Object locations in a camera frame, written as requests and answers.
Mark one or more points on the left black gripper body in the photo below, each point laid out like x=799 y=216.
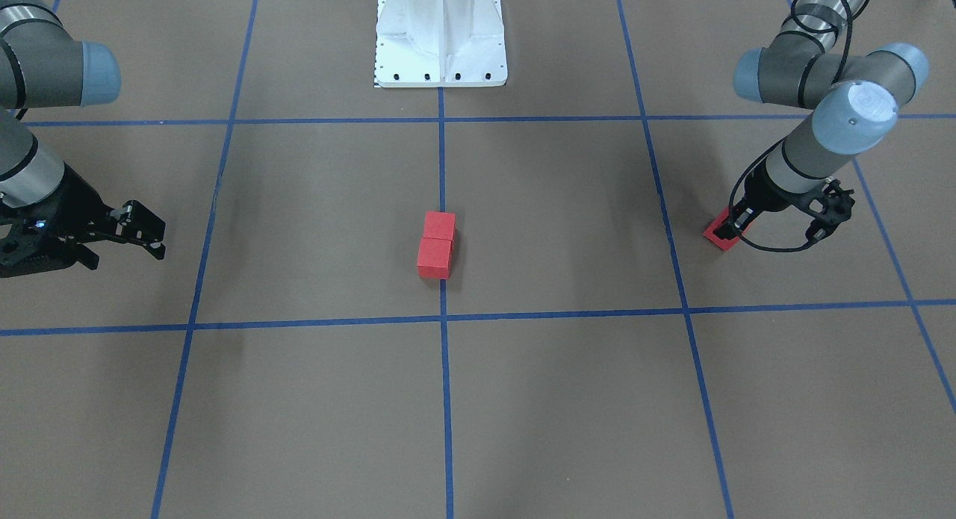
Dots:
x=763 y=193

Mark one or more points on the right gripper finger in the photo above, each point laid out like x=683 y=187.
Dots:
x=134 y=223

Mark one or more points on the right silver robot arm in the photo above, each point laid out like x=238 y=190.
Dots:
x=42 y=66

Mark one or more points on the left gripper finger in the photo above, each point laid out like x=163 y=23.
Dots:
x=737 y=219

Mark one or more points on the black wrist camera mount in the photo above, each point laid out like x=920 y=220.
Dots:
x=828 y=205

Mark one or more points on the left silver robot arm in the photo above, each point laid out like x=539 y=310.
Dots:
x=853 y=102

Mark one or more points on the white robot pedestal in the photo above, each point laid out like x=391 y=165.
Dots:
x=440 y=44

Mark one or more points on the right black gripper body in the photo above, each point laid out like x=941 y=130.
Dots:
x=73 y=205

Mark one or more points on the red cube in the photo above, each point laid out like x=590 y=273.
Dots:
x=439 y=225
x=434 y=260
x=711 y=233

